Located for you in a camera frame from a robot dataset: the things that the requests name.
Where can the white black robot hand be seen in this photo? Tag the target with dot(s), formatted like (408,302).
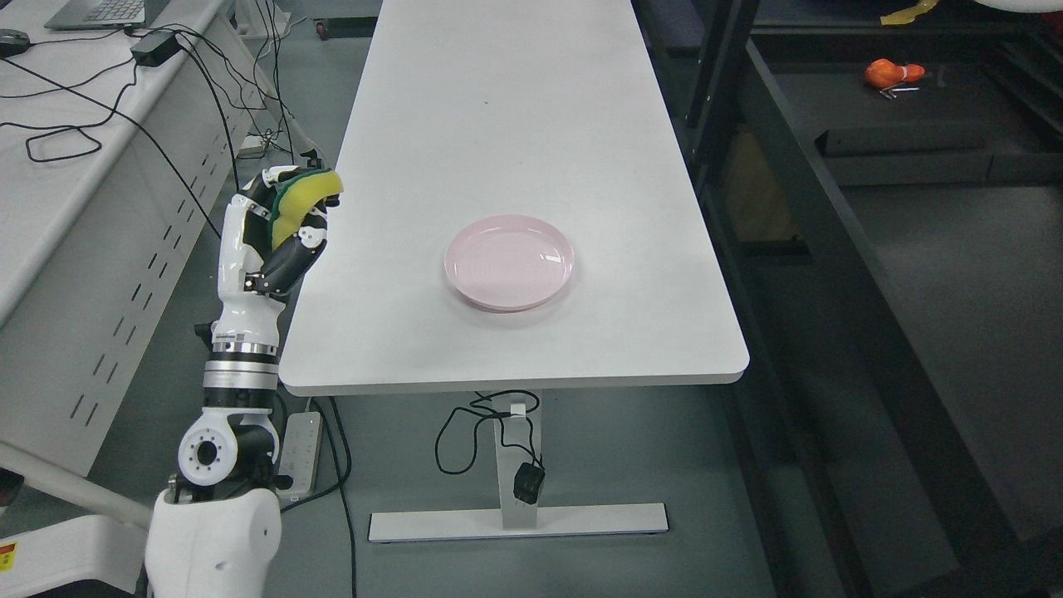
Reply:
(254,282)

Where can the green yellow sponge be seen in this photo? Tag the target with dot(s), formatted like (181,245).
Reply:
(296,198)

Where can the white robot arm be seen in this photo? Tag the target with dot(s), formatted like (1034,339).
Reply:
(217,526)

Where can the dark grey metal shelf rack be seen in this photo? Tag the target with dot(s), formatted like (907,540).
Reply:
(895,258)

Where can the white power strip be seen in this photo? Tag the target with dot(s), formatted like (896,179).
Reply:
(299,456)

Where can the white side desk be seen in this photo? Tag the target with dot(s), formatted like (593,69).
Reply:
(107,168)

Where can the black power adapter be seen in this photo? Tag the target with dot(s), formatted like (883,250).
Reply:
(155,48)

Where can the pink plate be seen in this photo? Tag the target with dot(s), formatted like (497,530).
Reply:
(509,262)

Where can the white table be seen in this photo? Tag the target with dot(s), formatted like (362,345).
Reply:
(469,109)

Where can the grey laptop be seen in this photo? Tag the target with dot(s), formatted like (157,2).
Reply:
(105,15)

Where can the black computer mouse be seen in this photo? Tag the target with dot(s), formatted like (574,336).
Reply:
(13,42)

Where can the black table control box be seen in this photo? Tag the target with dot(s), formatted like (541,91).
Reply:
(528,483)

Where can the orange toy object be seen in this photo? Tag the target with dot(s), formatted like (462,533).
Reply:
(883,73)

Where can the yellow tape strip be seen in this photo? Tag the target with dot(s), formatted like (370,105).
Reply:
(908,15)

